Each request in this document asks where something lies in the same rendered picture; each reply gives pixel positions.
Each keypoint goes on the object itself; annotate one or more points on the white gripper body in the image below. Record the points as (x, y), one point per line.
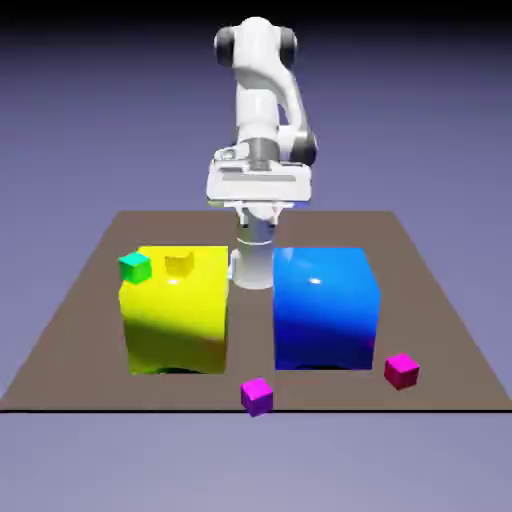
(260, 188)

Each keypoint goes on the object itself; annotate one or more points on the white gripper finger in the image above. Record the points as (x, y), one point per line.
(274, 215)
(243, 216)

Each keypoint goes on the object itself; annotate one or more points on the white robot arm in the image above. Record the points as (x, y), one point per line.
(256, 80)

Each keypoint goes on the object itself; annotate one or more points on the small yellow cube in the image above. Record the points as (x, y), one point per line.
(179, 264)

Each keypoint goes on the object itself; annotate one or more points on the small green cube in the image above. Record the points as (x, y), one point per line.
(135, 268)

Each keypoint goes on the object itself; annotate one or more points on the small magenta cube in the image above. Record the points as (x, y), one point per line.
(256, 396)

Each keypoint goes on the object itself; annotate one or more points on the small pink cube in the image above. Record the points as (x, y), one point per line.
(401, 371)

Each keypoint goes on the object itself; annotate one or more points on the large blue box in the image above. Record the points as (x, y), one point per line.
(324, 312)

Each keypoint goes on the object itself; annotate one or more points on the large yellow box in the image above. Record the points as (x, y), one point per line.
(176, 312)

